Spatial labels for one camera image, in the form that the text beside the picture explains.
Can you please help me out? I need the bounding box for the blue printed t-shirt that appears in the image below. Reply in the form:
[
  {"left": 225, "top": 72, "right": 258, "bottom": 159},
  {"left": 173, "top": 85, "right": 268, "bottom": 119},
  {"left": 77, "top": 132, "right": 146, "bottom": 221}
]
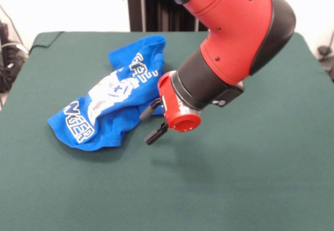
[{"left": 46, "top": 34, "right": 168, "bottom": 152}]

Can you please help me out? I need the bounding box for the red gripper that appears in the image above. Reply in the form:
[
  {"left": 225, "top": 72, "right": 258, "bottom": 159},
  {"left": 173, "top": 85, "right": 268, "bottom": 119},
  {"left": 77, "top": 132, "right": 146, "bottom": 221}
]
[{"left": 139, "top": 70, "right": 202, "bottom": 145}]

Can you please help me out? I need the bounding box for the dark green table cloth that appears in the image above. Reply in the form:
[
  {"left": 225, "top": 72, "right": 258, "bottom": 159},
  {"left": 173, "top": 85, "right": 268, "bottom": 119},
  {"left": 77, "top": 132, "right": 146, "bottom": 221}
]
[{"left": 0, "top": 31, "right": 334, "bottom": 231}]

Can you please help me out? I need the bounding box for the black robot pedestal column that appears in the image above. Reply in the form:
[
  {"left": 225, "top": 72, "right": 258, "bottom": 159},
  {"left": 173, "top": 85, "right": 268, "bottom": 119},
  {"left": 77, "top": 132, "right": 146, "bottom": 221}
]
[{"left": 122, "top": 0, "right": 209, "bottom": 32}]

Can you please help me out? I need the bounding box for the black floor stand base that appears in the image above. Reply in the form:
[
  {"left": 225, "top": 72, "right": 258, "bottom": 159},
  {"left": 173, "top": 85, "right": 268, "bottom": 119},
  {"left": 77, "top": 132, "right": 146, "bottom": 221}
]
[
  {"left": 317, "top": 45, "right": 334, "bottom": 83},
  {"left": 0, "top": 19, "right": 29, "bottom": 94}
]

